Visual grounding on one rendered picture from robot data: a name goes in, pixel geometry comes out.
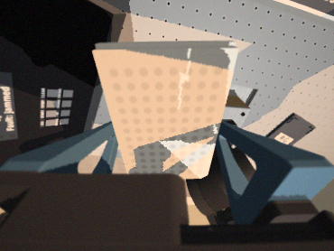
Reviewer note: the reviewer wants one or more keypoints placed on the beige benchtop instrument with black keypad panel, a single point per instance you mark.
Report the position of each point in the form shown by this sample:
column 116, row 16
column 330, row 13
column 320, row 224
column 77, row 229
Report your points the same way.
column 50, row 89

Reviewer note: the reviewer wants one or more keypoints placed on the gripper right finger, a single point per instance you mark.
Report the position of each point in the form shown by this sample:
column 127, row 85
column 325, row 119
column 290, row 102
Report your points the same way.
column 282, row 172

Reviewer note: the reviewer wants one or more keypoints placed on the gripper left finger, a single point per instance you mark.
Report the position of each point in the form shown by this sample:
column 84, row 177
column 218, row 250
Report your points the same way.
column 64, row 156

